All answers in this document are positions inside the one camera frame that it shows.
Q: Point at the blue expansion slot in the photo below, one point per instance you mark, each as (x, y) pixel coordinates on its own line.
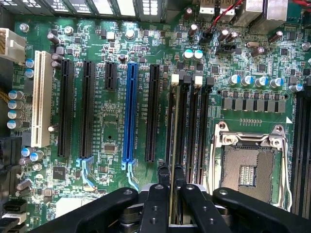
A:
(130, 111)

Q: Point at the long black expansion slot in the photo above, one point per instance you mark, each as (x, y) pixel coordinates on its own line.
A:
(87, 109)
(65, 109)
(152, 114)

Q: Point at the grey choke row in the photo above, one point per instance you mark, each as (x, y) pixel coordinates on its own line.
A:
(253, 105)

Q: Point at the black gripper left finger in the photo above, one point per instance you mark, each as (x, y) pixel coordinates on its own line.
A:
(104, 208)

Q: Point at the silver mounting screw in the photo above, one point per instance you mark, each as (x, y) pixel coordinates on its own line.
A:
(24, 27)
(68, 30)
(130, 34)

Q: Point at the CPU socket with metal frame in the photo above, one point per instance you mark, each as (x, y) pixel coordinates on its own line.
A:
(247, 167)

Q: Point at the black RAM slot white latch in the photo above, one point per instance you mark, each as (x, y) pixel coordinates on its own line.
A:
(194, 121)

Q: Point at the black SATA connector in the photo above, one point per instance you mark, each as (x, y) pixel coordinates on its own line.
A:
(14, 206)

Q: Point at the black square chip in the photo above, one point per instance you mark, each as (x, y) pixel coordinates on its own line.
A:
(59, 172)

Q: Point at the blue-topped silver capacitor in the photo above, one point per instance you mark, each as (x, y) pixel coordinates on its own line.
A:
(15, 95)
(28, 151)
(275, 82)
(187, 54)
(234, 79)
(296, 87)
(198, 54)
(261, 81)
(247, 80)
(15, 114)
(36, 155)
(29, 72)
(15, 104)
(29, 63)
(14, 124)

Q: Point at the metal rear port block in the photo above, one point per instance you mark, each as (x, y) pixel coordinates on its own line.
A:
(266, 13)

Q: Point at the black RAM slot bank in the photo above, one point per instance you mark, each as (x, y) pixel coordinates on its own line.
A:
(302, 145)

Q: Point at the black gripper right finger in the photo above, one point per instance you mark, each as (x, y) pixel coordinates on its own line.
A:
(255, 211)

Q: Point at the green computer motherboard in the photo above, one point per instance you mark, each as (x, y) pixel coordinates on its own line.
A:
(5, 77)

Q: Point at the white power connector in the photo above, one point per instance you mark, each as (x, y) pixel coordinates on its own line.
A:
(11, 46)

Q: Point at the dark brown capacitor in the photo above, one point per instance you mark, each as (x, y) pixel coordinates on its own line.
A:
(258, 51)
(193, 29)
(223, 35)
(232, 36)
(275, 36)
(187, 13)

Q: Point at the white PCI expansion slot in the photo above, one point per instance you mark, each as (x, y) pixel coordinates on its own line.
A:
(41, 97)

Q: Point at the short black expansion slot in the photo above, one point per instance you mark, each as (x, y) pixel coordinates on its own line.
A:
(110, 76)

